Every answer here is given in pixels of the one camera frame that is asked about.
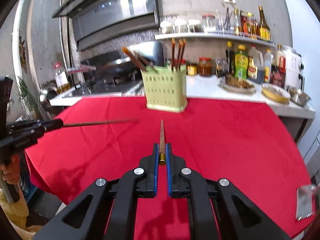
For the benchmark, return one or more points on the yellow label sauce jar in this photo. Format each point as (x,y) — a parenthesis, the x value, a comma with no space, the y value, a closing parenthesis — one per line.
(192,70)

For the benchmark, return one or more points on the plate of cooked food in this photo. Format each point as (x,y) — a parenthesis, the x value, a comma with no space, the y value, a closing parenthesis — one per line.
(237,84)

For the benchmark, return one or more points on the dark vinegar jug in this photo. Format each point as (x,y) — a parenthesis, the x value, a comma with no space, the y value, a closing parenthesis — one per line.
(255,67)

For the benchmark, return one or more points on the green onion bunch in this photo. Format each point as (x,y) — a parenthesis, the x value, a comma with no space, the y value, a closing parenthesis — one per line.
(27,97)

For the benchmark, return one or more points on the tall brown sauce bottle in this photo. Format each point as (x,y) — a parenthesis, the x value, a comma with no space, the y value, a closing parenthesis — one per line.
(264,28)

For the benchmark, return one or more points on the red label sauce bottle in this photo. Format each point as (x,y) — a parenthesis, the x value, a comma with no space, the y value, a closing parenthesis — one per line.
(244,23)

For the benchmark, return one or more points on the brown wooden chopstick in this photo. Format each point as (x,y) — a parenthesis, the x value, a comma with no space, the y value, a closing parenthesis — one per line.
(172,52)
(100,123)
(183,47)
(162,140)
(144,60)
(133,58)
(179,52)

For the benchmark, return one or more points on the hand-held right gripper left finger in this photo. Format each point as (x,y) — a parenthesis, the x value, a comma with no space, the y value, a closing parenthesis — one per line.
(155,170)

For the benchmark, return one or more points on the white lid spice jar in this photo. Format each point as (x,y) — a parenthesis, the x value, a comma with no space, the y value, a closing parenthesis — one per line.
(180,26)
(195,26)
(166,27)

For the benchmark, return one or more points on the orange cap sauce bottle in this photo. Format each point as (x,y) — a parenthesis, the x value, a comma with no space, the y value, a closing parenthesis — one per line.
(252,27)

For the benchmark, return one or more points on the green plastic utensil holder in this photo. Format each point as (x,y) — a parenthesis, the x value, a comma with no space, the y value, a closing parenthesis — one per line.
(165,92)

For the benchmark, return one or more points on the black gas stove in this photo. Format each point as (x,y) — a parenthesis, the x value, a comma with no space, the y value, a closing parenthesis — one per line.
(105,88)

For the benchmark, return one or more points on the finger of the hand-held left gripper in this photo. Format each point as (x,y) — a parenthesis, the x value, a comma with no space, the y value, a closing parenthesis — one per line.
(50,125)

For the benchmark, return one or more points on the red lid pickle jar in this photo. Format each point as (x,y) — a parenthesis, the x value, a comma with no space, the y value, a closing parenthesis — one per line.
(205,68)

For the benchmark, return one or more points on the white plastic jug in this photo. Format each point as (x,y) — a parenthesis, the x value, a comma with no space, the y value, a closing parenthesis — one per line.
(268,66)

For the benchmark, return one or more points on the steel pot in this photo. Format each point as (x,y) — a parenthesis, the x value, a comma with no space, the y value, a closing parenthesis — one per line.
(47,93)

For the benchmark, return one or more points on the white rice cooker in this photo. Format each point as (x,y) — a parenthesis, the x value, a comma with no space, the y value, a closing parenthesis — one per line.
(294,67)

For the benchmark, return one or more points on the red lid glass jar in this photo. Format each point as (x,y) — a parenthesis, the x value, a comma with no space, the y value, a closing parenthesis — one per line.
(209,23)

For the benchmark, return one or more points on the clear glass cruet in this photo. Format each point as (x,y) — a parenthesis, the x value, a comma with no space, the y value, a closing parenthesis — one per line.
(220,21)

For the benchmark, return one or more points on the slim glass sauce bottle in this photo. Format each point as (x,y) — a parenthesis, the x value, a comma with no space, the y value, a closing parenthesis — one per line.
(237,21)

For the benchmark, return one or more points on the red tablecloth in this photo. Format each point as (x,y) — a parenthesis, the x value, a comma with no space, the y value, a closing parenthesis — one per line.
(225,142)

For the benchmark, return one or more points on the shiny metal piece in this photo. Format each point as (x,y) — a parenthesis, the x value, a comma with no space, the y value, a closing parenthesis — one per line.
(306,202)

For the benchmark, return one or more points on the large red label bottle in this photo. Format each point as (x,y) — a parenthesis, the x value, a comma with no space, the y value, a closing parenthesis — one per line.
(278,70)

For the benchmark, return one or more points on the steel wok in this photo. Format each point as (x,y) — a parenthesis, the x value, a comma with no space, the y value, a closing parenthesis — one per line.
(117,67)

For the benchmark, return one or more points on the cooking oil bottle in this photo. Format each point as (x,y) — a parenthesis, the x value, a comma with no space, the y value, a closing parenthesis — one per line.
(62,80)

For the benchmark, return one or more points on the white refrigerator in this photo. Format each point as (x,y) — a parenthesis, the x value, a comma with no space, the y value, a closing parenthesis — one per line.
(307,55)

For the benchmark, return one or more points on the dark glass jar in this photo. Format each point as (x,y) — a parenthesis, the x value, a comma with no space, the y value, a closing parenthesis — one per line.
(221,68)

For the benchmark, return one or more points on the yellow bowl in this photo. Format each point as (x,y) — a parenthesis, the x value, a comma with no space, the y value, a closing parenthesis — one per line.
(275,94)

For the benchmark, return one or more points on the person's left hand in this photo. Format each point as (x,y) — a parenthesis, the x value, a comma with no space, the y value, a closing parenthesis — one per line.
(12,171)

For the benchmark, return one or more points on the steel range hood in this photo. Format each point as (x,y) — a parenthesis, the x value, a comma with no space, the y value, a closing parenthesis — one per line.
(112,10)

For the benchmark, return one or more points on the green plastic bottle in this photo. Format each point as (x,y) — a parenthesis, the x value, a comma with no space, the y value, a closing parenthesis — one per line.
(241,63)

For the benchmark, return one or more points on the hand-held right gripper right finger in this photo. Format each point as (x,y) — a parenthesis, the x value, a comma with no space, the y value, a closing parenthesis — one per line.
(169,170)

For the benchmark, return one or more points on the dark soy sauce bottle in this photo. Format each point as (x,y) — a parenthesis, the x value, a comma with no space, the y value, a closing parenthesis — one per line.
(229,57)

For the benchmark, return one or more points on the steel bowl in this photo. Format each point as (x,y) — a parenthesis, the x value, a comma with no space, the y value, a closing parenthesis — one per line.
(299,97)

